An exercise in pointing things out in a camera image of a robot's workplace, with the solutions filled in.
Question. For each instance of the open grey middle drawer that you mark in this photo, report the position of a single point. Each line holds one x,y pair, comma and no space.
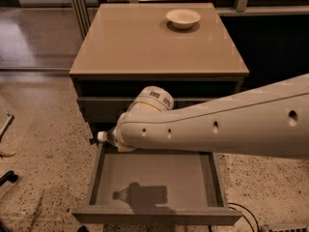
149,187

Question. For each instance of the metal window frame rail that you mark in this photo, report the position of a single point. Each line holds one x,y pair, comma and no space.
81,12

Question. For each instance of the white ceramic bowl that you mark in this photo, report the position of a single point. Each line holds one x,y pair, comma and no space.
183,18

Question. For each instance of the closed grey top drawer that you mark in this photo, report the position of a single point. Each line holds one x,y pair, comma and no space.
103,110

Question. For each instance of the white floor vent grille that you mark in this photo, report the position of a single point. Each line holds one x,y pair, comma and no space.
284,228

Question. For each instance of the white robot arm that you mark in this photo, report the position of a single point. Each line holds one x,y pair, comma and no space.
268,121

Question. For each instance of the metal chair leg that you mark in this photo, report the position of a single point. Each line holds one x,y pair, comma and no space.
2,132

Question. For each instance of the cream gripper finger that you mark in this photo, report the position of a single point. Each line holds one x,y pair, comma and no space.
125,149

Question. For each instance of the clear plastic bottle white cap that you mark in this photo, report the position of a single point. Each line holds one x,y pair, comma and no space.
108,136

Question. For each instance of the grey drawer cabinet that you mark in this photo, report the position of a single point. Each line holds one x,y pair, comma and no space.
130,47

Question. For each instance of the black chair caster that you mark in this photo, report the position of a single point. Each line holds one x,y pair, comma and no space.
10,176

